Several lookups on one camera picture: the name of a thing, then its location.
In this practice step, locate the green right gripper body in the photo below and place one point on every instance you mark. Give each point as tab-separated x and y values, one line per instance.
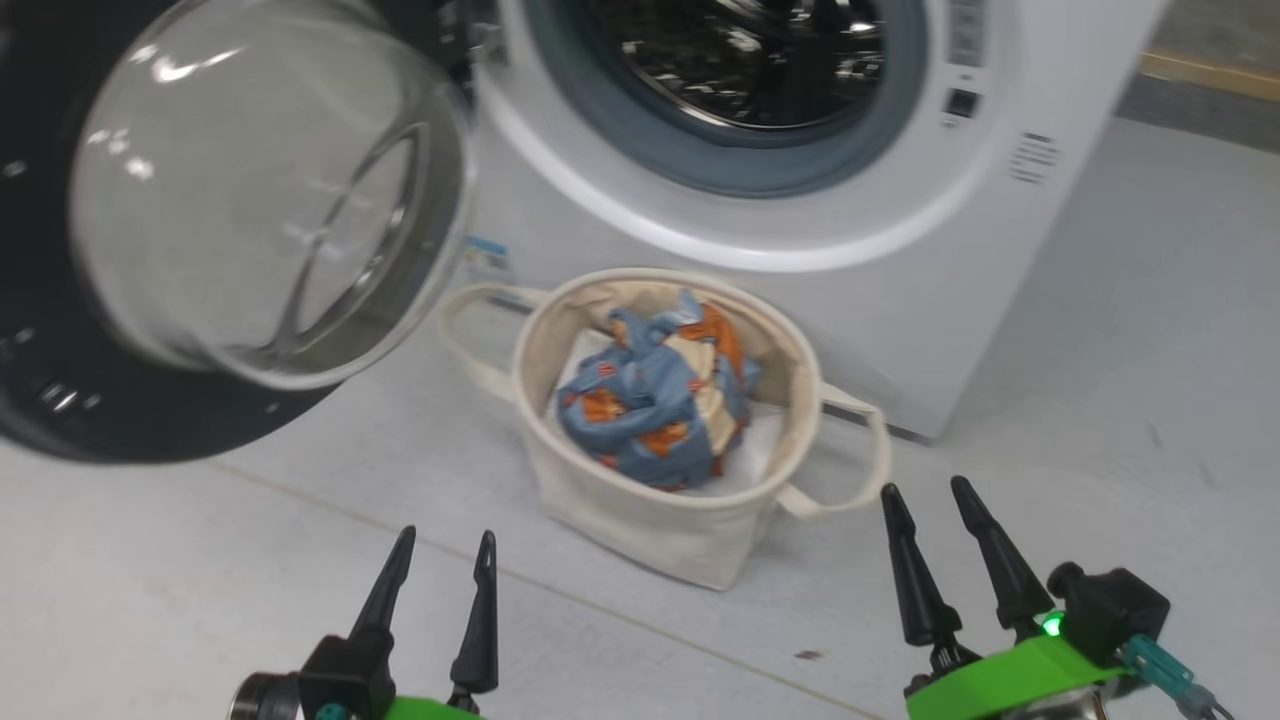
1000	685

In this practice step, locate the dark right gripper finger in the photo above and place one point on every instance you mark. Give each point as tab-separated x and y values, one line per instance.
915	580
1000	560

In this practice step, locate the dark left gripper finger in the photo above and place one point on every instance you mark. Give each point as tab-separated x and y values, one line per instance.
385	590
478	630

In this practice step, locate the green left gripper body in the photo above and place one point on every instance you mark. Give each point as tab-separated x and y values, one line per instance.
430	710

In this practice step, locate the blue orange patterned garment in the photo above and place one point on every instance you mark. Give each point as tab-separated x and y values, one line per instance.
650	400

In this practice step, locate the black round glass washer door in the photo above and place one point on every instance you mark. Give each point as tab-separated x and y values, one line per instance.
40	300

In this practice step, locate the cream canvas laundry basket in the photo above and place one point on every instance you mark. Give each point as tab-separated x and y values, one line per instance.
650	545

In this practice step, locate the white cloth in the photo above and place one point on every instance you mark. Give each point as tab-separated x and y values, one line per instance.
752	460

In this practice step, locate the white front-load washing machine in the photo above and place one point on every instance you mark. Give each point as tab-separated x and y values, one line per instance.
1000	300

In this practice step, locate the black door latch socket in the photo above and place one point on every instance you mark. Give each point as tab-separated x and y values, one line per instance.
962	104

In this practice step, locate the stainless steel washing machine drum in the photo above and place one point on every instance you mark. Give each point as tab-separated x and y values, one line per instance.
750	60

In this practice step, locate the blue energy label sticker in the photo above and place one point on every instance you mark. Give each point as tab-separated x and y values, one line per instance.
487	260

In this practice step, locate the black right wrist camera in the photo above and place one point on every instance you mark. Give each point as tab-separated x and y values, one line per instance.
1110	610

